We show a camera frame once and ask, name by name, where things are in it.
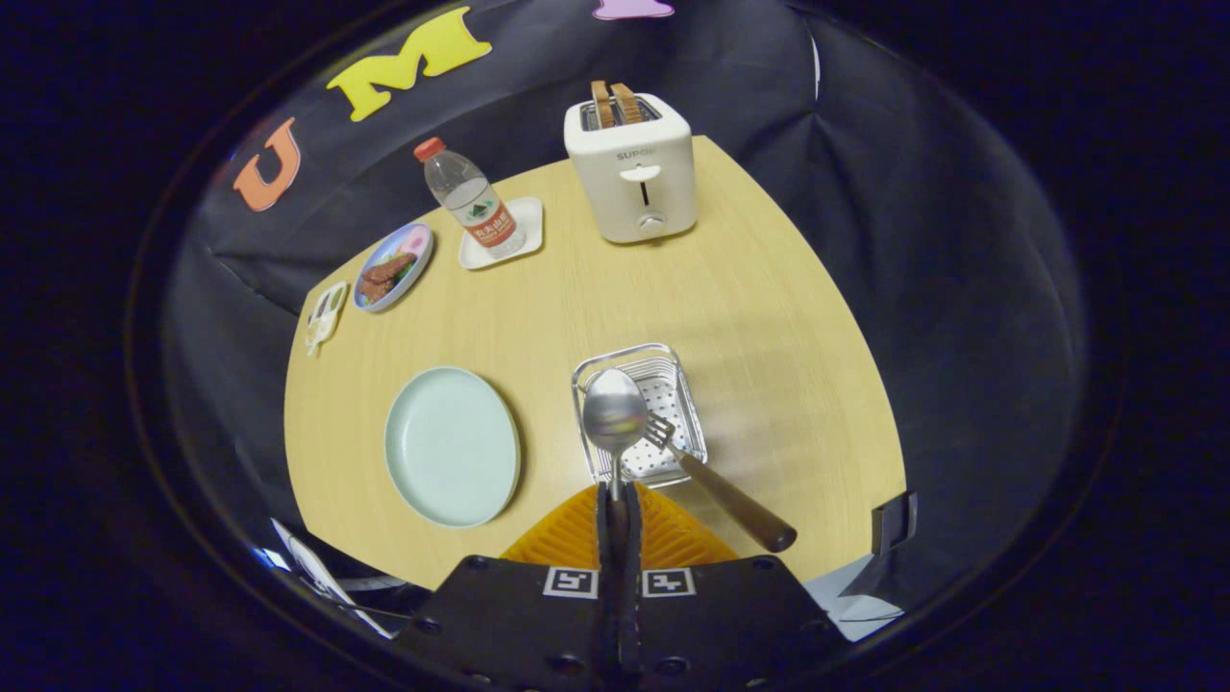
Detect small white divided sauce dish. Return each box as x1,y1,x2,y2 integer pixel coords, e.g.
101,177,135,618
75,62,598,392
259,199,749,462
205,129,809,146
306,281,349,357

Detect pale green plate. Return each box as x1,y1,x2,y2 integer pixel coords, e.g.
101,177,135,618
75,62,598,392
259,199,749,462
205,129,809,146
383,366,522,529

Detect wooden handled metal fork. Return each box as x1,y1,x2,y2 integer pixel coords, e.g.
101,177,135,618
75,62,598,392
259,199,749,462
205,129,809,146
642,411,799,555

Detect brown food pieces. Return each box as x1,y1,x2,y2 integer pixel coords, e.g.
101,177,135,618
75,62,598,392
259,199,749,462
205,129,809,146
357,252,419,305

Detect wooden handled metal spoon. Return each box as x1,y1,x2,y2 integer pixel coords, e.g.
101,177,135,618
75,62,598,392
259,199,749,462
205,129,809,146
582,368,650,597

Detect black backdrop cloth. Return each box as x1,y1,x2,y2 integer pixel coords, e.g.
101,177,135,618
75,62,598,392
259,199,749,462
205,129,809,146
163,0,1092,602

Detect blue rimmed colourful plate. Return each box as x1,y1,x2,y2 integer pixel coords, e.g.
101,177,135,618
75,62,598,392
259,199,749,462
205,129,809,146
353,222,435,313

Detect clear red capped water bottle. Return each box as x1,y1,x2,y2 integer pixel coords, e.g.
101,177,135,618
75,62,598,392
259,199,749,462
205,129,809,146
414,136,527,260

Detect small white square tray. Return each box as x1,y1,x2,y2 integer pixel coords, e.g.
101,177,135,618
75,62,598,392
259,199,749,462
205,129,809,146
457,197,545,271

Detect square metal drain basket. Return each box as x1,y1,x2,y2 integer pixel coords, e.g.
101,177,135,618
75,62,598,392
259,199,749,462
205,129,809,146
572,343,709,489

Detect white toaster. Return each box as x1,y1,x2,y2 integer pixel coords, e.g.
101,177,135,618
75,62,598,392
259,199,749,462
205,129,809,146
564,93,699,244

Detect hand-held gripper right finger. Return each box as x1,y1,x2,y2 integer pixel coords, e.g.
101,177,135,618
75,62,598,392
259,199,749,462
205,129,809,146
627,483,849,688

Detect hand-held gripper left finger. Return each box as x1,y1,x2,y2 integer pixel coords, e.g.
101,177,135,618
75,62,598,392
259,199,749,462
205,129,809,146
399,483,619,692

